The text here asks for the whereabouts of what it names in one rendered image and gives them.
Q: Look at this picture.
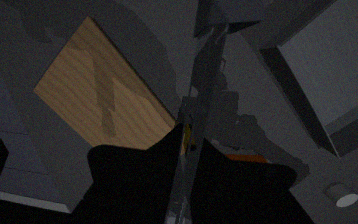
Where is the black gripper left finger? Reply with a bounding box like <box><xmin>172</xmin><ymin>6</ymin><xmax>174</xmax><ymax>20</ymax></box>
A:
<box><xmin>87</xmin><ymin>123</ymin><xmax>183</xmax><ymax>224</ymax></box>

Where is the grey cylinder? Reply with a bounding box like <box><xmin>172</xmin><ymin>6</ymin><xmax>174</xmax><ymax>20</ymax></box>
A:
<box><xmin>326</xmin><ymin>184</ymin><xmax>358</xmax><ymax>207</ymax></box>

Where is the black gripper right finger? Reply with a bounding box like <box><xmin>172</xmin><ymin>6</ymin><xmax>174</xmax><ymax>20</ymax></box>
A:
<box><xmin>190</xmin><ymin>138</ymin><xmax>297</xmax><ymax>224</ymax></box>

